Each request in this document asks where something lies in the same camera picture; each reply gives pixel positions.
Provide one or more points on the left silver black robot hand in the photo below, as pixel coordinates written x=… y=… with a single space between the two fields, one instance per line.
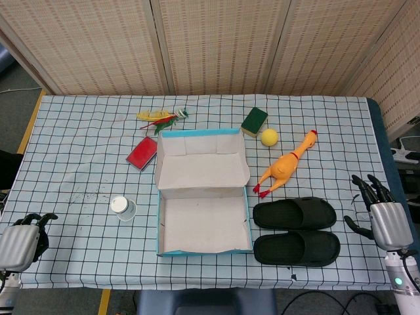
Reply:
x=16 y=244

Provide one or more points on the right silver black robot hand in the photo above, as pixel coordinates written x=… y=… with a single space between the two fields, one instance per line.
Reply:
x=390 y=223

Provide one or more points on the black rubber slipper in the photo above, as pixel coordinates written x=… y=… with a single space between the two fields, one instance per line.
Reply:
x=297 y=248
x=295 y=213

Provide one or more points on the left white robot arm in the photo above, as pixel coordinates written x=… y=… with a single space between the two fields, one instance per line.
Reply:
x=7 y=292

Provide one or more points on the blue cardboard shoebox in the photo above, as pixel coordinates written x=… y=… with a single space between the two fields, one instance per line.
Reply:
x=203 y=223

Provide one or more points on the black bag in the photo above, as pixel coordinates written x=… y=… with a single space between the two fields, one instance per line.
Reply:
x=8 y=169

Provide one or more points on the dark blue padded table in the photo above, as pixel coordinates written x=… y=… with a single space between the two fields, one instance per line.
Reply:
x=384 y=138

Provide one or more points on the checkered light blue tablecloth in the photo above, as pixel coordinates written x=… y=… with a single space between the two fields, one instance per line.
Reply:
x=82 y=164

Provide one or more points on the yellow rubber chicken toy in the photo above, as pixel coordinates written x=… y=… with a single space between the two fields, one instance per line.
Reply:
x=283 y=165

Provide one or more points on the yellow foam ball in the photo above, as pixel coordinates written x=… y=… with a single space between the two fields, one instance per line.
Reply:
x=269 y=136

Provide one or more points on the red ink pad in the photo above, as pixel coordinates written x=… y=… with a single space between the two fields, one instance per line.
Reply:
x=141 y=153

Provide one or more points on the green yellow sponge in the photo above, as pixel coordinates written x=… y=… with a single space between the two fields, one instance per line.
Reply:
x=255 y=120

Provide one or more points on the colourful feather shuttlecock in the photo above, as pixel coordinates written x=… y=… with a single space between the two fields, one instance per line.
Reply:
x=157 y=118

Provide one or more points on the dark blue chair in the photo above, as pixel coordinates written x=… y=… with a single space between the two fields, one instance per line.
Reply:
x=206 y=302

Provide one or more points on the beige bamboo folding screen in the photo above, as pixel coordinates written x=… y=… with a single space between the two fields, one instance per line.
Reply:
x=210 y=46

